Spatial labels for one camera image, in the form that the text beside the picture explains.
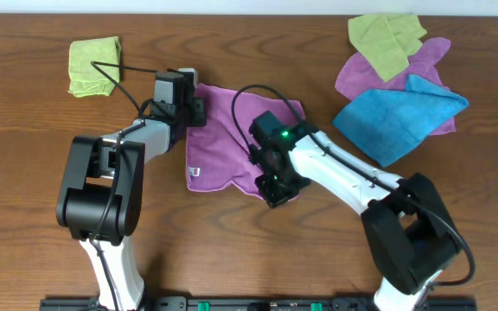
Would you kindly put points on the blue cloth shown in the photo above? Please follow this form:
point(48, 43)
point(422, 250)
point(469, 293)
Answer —
point(386, 125)

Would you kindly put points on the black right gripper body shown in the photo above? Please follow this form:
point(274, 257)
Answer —
point(279, 188)

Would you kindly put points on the purple cloth with label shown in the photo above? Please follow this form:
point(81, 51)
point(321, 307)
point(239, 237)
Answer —
point(217, 154)

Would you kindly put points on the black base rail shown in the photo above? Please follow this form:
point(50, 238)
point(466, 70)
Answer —
point(179, 303)

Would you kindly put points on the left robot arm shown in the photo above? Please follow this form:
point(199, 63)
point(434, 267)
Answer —
point(101, 192)

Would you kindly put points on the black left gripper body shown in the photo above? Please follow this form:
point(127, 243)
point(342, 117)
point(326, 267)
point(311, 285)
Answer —
point(192, 115)

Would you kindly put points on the purple cloth under pile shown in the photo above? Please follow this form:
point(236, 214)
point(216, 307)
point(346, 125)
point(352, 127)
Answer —
point(357, 75)

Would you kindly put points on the olive green cloth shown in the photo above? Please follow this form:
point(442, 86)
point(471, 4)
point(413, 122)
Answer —
point(386, 41)

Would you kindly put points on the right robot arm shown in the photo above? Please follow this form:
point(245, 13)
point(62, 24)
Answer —
point(409, 231)

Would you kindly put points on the folded green cloth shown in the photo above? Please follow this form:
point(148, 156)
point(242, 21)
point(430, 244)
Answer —
point(85, 79)

